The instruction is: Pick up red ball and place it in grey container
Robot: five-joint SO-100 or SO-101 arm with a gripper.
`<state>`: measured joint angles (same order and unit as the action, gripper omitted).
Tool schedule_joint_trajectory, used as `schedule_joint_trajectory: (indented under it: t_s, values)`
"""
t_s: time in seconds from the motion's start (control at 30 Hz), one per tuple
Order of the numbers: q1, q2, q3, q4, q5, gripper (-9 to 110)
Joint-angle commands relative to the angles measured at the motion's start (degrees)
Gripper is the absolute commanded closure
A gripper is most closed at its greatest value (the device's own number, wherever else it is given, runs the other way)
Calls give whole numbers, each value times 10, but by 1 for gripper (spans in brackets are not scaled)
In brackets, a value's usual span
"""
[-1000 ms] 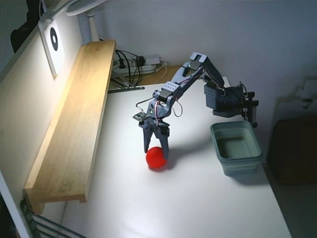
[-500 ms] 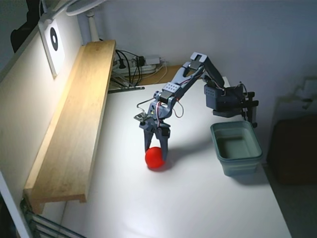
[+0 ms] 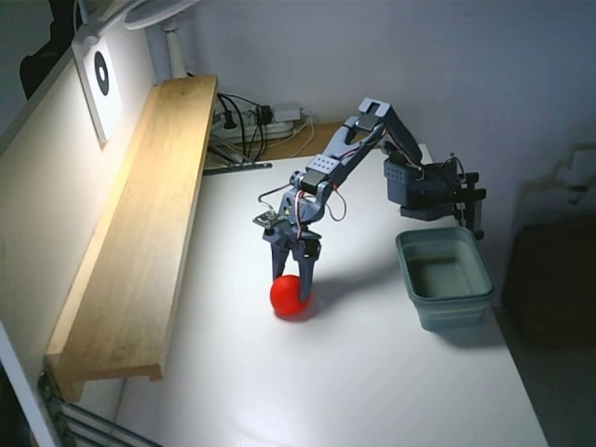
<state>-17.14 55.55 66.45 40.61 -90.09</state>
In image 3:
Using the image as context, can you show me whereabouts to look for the blue grey gripper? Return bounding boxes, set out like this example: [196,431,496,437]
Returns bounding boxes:
[263,190,327,305]

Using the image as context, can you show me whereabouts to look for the red ball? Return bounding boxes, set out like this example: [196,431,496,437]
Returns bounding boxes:
[269,274,312,322]

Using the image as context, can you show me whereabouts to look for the grey plastic container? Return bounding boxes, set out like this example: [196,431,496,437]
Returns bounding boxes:
[395,226,494,332]

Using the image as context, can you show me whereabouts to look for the white power strip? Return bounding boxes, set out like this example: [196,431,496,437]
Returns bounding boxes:
[211,106,299,141]

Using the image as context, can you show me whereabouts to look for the long wooden shelf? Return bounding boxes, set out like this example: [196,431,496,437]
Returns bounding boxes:
[44,74,220,404]

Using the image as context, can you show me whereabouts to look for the white power adapter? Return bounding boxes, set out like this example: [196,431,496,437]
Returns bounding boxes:
[272,102,304,121]

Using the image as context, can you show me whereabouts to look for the black table clamp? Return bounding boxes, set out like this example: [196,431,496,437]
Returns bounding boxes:
[454,170,488,241]

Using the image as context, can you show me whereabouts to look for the white desk lamp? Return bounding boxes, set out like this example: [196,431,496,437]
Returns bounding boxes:
[124,0,202,78]

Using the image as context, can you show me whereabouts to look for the small wrist camera board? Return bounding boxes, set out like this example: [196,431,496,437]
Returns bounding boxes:
[252,208,286,230]

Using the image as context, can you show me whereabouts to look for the aluminium rail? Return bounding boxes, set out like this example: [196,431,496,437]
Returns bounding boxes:
[202,143,274,177]

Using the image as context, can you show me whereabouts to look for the white cable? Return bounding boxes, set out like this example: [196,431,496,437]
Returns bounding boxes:
[291,111,318,158]

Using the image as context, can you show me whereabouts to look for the black cable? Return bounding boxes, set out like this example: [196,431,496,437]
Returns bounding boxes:
[216,91,255,162]

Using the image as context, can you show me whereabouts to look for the white board with black ring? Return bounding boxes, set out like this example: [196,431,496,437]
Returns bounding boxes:
[72,34,125,150]

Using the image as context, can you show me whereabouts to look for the metal frame rails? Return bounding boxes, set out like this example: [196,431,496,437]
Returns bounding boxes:
[36,372,155,447]

